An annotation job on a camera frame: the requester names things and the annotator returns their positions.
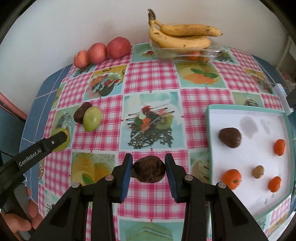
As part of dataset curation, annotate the green pear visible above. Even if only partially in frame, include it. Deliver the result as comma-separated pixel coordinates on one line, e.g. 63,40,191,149
83,106,102,132
51,128,71,153

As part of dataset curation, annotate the dark brown round avocado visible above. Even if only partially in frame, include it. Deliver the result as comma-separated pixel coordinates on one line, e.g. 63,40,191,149
218,128,242,149

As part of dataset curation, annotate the dark brown pear-shaped avocado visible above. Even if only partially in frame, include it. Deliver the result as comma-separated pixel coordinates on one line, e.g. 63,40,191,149
73,102,92,125

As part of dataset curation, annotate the person's left hand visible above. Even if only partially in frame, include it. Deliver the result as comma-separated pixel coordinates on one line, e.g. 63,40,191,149
1,184,43,240

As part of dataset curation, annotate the large orange with stem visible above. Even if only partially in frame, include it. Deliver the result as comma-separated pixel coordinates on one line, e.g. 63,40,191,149
221,169,242,190

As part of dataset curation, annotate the brown kiwi fruit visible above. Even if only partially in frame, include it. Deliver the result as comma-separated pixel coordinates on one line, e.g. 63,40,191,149
252,165,265,179

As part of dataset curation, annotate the blue underlying tablecloth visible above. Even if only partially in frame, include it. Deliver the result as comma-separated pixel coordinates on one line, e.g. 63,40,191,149
18,54,284,209

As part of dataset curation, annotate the small orange tangerine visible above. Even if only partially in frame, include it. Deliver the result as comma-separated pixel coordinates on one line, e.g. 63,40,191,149
273,139,286,156

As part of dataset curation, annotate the white tray teal rim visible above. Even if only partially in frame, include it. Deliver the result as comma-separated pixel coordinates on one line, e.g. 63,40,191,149
205,104,295,219

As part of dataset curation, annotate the pale red apple left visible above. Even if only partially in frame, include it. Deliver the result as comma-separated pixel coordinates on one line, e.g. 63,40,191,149
73,50,90,69

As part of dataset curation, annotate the black power adapter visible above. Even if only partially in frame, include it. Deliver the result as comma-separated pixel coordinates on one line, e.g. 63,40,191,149
286,88,296,108

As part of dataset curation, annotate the white power strip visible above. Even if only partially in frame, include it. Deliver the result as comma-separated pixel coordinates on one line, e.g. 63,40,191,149
273,83,293,115

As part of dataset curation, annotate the red apple middle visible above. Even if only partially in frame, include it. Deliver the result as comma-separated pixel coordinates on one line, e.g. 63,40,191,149
87,43,107,64

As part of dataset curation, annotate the red apple right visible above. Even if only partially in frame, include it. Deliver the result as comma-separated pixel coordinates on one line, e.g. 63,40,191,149
107,37,131,59

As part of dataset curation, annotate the clear plastic fruit box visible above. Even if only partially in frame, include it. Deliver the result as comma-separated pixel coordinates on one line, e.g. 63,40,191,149
149,40,226,62

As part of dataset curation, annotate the lower yellow banana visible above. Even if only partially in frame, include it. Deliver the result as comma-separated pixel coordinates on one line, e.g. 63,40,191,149
147,9,211,50

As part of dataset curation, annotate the yellow banana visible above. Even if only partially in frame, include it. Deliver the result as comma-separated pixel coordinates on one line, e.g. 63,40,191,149
147,9,211,50
154,20,223,37

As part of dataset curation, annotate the upper yellow banana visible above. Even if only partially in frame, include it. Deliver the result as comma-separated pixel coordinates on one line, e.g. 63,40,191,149
154,20,223,37

